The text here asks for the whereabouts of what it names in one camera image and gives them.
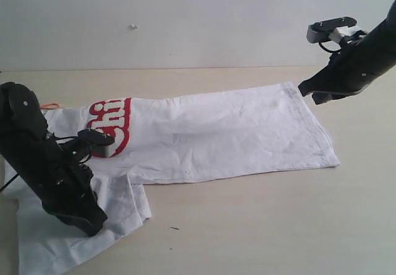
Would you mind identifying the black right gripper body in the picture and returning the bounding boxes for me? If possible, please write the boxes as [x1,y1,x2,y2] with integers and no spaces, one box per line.
[328,36,395,93]

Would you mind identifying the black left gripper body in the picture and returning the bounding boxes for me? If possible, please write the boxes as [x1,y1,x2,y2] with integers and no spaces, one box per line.
[6,132,93,214]

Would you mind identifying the white t-shirt red lettering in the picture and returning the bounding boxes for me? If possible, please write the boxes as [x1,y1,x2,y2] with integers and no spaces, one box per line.
[6,82,339,274]

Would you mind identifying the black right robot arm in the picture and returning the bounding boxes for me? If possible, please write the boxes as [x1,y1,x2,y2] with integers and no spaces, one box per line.
[298,4,395,105]

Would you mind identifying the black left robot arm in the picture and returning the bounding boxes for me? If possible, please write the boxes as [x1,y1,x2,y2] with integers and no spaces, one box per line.
[1,82,115,237]

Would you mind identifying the orange neck tag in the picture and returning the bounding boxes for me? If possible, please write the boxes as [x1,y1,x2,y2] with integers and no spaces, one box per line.
[40,103,60,110]

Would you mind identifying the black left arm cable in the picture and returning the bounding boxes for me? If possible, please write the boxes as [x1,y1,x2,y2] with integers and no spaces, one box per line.
[0,172,19,194]

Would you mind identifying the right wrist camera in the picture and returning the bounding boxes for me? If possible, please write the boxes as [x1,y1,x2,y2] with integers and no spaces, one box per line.
[306,16,368,45]

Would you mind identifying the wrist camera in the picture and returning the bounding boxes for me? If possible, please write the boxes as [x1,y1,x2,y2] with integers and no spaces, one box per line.
[306,16,368,45]
[77,128,115,158]

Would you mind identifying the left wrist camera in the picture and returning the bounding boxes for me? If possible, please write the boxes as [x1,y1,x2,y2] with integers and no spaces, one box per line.
[77,128,115,158]

